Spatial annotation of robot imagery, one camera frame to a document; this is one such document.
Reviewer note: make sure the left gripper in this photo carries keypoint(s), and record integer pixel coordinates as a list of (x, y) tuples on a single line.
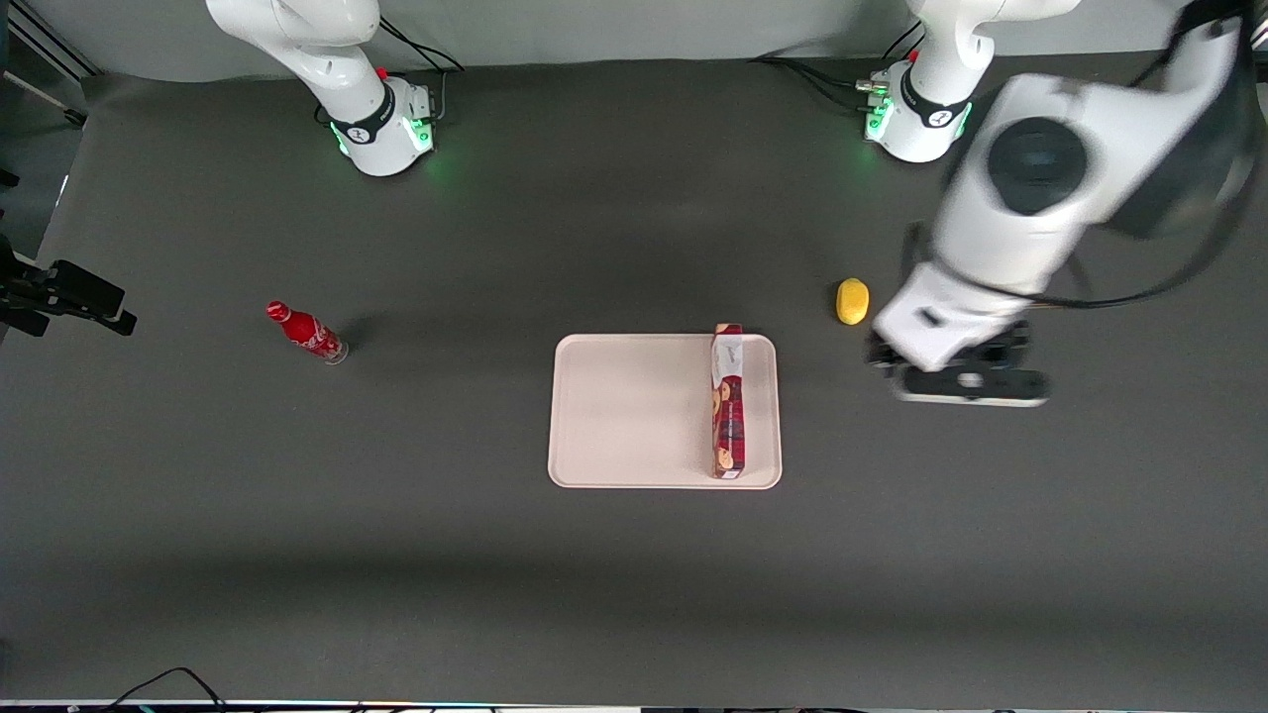
[(997, 351)]

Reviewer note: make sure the red cookie box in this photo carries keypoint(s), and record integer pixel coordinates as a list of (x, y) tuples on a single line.
[(728, 416)]

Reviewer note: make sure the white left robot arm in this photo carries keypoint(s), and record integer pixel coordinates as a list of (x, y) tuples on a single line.
[(1050, 178)]

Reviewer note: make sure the white rectangular tray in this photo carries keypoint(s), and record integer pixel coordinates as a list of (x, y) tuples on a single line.
[(634, 411)]

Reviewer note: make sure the yellow lemon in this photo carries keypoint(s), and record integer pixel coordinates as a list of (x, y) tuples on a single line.
[(852, 302)]

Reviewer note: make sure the red cola bottle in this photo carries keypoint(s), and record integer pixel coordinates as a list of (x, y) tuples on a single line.
[(305, 332)]

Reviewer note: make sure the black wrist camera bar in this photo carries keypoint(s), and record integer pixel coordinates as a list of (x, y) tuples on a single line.
[(971, 386)]

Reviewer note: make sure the aluminium frame rail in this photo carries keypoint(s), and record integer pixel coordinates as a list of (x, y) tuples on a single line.
[(50, 45)]

